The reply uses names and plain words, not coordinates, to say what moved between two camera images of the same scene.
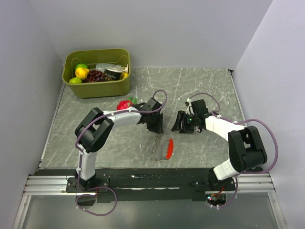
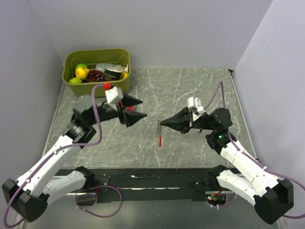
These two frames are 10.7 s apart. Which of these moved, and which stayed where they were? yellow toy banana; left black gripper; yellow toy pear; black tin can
Moved: left black gripper
Stayed: black tin can; yellow toy banana; yellow toy pear
